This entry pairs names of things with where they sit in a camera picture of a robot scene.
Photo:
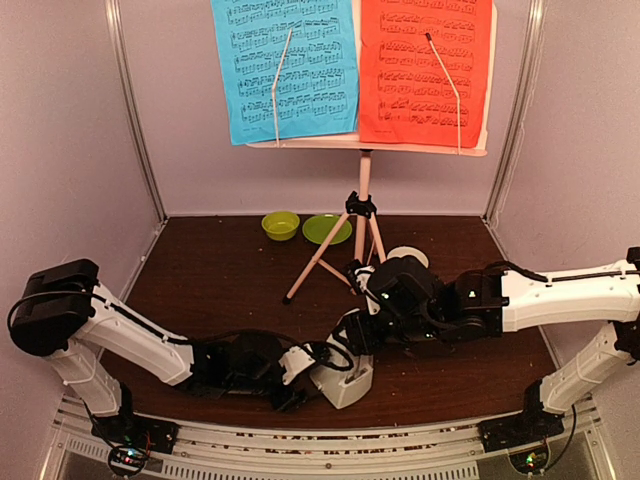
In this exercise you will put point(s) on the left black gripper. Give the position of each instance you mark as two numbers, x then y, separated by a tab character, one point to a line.
291	398

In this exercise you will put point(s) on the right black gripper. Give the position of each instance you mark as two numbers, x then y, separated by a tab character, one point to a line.
362	341

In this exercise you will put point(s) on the white metronome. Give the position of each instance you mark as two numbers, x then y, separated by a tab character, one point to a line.
344	388

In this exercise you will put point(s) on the pink music stand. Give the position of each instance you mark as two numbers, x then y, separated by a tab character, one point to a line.
368	240

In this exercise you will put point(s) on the red sheet music paper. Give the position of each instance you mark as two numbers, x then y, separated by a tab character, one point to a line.
425	73

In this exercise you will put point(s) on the blue sheet music paper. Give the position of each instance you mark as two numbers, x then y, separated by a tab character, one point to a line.
289	68

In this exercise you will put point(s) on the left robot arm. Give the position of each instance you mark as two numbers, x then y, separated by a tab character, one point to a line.
65	310

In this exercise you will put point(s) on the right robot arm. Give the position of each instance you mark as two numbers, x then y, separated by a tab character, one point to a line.
408	303

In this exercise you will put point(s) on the white and blue bowl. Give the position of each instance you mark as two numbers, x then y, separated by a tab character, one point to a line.
402	251

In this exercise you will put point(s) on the green plate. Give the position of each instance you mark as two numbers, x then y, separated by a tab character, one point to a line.
317	228

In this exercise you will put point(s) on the lime green bowl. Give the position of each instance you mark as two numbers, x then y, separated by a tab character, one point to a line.
280	225

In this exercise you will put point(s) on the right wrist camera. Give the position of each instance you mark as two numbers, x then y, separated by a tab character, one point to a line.
358	276

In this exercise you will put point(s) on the front aluminium rail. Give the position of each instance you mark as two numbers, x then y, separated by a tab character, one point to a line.
449	450

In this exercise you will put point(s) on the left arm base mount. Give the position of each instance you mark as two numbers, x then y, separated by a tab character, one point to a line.
131	443

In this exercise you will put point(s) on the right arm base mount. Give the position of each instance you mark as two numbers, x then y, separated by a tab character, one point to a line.
525	439

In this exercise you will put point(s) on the right aluminium frame post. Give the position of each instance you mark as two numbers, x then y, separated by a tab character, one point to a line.
515	132

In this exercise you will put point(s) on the aluminium frame post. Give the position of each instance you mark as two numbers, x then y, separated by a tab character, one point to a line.
118	41
515	132

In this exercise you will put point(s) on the left aluminium frame post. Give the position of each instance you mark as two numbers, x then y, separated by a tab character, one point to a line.
118	41

